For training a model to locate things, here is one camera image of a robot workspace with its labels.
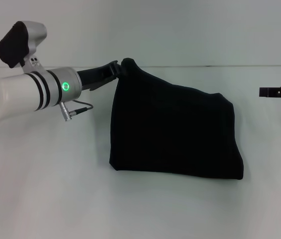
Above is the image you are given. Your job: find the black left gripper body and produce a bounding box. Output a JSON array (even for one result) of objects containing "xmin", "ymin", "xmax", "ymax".
[{"xmin": 76, "ymin": 60, "xmax": 119, "ymax": 92}]

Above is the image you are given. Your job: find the black t-shirt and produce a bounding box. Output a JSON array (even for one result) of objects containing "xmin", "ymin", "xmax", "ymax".
[{"xmin": 108, "ymin": 57, "xmax": 245, "ymax": 181}]

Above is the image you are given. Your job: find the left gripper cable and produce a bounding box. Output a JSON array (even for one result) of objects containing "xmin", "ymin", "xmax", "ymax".
[{"xmin": 59, "ymin": 99, "xmax": 94, "ymax": 123}]

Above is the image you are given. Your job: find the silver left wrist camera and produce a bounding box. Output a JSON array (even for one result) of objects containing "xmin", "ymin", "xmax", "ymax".
[{"xmin": 0, "ymin": 20, "xmax": 48, "ymax": 75}]

